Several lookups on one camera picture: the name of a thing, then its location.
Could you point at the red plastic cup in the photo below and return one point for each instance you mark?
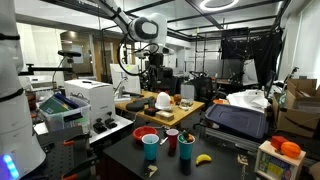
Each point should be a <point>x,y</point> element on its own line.
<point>172,137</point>

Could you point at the dark blue bin lid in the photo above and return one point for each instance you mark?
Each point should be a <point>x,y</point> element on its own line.
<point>246,121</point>

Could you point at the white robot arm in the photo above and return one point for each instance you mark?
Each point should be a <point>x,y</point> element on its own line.
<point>151,29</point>

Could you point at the red plastic bowl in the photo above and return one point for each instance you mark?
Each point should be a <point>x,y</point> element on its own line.
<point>139,132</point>

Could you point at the clear plastic storage bin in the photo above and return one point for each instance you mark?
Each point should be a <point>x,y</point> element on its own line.
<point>62,112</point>

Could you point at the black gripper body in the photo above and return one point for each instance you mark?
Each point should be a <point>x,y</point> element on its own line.
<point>157,71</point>

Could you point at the tan small box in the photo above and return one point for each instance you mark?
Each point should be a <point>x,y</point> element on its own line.
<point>163,115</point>

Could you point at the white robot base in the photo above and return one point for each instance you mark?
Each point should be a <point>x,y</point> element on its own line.
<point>20,151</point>

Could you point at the black red small box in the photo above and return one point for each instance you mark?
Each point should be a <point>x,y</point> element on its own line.
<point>150,111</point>

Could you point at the yellow toy banana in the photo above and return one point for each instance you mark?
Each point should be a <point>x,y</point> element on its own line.
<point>203,158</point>

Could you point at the white plush chicken toy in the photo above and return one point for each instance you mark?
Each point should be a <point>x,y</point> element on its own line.
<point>163,101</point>

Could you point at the small white wooden shelf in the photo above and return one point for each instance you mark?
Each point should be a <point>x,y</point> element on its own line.
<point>273,165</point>

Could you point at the white paper scrap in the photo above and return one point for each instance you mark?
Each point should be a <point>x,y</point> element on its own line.
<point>151,169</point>

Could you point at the brown toy football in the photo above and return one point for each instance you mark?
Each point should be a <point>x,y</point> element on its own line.
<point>177,99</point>

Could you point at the red toy block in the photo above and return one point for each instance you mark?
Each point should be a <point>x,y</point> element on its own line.
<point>277,141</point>

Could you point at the wooden desk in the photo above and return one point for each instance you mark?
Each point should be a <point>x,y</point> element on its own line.
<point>179,114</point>

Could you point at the blue cup with toys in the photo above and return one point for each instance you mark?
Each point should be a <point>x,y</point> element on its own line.
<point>185,141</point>

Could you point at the black curtain backdrop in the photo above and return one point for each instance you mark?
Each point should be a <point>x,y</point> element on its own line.
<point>263,49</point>

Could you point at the orange toy ball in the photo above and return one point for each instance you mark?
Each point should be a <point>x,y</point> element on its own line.
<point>290,149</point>

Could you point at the white cardboard box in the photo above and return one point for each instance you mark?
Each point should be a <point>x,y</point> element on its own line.
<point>99,95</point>

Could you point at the empty blue plastic cup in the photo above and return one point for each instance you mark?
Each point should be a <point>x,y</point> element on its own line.
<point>150,143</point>

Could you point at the brown cardboard box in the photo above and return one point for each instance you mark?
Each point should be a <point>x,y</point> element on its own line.
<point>297,109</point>

